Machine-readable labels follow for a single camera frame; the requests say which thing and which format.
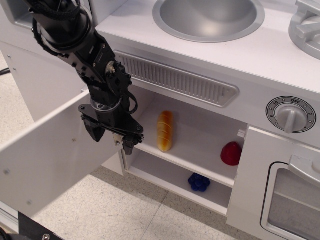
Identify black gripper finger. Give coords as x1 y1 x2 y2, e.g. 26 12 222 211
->
84 119 106 142
122 136 138 155

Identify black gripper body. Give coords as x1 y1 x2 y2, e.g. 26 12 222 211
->
78 100 144 143

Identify white cabinet door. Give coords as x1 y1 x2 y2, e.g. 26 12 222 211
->
0 91 121 217

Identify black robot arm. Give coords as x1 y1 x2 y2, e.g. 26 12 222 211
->
26 0 144 155

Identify toy bread loaf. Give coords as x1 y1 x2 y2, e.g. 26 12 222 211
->
157 110 174 152

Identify silver vent grille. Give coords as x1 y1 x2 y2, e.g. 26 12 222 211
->
115 51 240 108

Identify white toy fridge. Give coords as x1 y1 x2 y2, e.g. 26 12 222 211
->
0 0 85 121

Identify blue toy grapes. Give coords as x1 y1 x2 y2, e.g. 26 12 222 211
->
188 173 211 192

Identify red toy fruit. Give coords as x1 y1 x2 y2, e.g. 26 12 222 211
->
220 141 242 166

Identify white toy kitchen unit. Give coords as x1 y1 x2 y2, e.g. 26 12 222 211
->
88 0 320 240

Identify silver toy sink bowl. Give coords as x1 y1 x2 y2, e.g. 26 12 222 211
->
152 0 265 43

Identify white oven door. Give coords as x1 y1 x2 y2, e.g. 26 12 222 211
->
227 127 320 240

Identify grey timer knob dial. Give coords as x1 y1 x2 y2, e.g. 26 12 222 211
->
265 96 317 134

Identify silver stove burner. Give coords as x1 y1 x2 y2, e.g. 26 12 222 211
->
288 0 320 59

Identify black mount plate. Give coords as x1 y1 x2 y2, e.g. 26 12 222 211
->
18 212 62 240

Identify silver oven door handle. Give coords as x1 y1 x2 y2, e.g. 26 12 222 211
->
288 155 320 181

